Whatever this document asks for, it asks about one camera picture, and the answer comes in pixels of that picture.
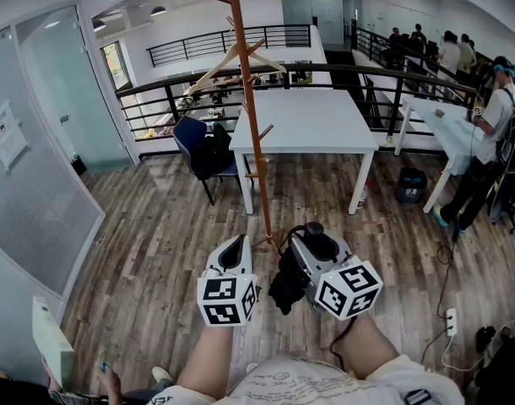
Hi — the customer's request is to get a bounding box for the black metal railing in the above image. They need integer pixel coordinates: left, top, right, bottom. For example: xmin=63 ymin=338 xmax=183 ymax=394
xmin=146 ymin=24 xmax=312 ymax=68
xmin=116 ymin=62 xmax=491 ymax=143

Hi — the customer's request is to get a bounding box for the person's left forearm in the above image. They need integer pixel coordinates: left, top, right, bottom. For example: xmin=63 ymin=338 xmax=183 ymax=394
xmin=176 ymin=321 xmax=242 ymax=401

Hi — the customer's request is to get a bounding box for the black bag on chair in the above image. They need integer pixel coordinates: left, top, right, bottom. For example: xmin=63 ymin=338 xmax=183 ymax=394
xmin=192 ymin=122 xmax=236 ymax=181

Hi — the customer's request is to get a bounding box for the large black bag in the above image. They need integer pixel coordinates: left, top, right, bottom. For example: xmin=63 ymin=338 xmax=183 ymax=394
xmin=474 ymin=335 xmax=515 ymax=405

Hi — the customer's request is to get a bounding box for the person's right forearm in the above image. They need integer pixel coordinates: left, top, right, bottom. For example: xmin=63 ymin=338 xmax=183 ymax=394
xmin=336 ymin=313 xmax=401 ymax=382

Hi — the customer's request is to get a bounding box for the long white table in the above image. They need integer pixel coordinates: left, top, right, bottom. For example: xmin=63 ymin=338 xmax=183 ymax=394
xmin=394 ymin=94 xmax=486 ymax=214

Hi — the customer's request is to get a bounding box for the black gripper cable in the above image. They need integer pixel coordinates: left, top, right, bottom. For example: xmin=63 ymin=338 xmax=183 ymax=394
xmin=328 ymin=316 xmax=360 ymax=373

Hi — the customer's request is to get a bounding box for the black and teal floor bag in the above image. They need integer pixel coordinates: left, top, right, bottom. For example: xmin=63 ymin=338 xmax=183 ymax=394
xmin=395 ymin=166 xmax=428 ymax=204

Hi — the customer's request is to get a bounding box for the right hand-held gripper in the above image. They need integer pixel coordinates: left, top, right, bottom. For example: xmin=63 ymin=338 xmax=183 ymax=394
xmin=290 ymin=229 xmax=384 ymax=322

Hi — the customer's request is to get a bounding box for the light wooden clothes hanger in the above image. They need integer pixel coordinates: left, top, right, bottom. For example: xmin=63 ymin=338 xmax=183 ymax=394
xmin=184 ymin=42 xmax=288 ymax=97

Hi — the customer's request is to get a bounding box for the person's white printed shirt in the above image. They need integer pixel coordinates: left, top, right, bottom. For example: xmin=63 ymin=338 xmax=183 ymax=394
xmin=146 ymin=352 xmax=465 ymax=405

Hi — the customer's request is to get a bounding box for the white paper notice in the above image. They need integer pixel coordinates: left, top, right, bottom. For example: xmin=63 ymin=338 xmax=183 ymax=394
xmin=0 ymin=99 xmax=30 ymax=172

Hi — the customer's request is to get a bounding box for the white flat box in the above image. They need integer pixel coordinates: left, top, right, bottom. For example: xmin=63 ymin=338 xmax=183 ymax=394
xmin=32 ymin=296 xmax=75 ymax=390

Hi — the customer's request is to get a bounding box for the large white square table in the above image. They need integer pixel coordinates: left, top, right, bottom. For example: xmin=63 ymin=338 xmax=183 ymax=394
xmin=228 ymin=89 xmax=380 ymax=217

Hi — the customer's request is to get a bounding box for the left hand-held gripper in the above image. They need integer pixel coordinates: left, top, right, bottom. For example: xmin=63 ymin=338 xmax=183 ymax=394
xmin=197 ymin=233 xmax=259 ymax=327

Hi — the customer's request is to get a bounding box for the window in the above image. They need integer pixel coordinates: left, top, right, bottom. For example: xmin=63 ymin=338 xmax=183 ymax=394
xmin=100 ymin=42 xmax=132 ymax=90

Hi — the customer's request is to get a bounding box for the frosted glass door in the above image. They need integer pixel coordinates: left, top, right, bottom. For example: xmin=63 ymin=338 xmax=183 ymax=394
xmin=14 ymin=4 xmax=134 ymax=172

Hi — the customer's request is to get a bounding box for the brown wooden coat rack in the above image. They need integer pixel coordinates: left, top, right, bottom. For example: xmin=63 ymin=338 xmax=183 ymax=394
xmin=205 ymin=0 xmax=289 ymax=257

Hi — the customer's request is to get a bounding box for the grey double door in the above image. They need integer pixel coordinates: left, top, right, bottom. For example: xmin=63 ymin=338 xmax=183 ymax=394
xmin=281 ymin=0 xmax=345 ymax=46

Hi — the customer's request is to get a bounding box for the blue chair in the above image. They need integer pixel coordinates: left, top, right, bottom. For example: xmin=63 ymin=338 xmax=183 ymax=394
xmin=172 ymin=115 xmax=246 ymax=207

